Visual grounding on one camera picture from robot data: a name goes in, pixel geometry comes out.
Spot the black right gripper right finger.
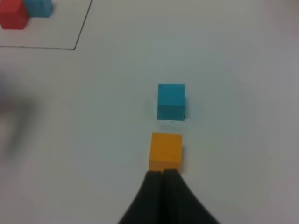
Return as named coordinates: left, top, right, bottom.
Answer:
left=162, top=169, right=218, bottom=224

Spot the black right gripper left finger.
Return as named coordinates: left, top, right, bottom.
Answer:
left=119, top=171, right=162, bottom=224

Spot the orange block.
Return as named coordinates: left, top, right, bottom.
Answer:
left=149, top=132, right=183, bottom=171

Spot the blue template block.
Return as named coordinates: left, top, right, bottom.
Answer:
left=24, top=0, right=54, bottom=18

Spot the red template block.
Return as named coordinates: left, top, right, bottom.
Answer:
left=0, top=0, right=29, bottom=30

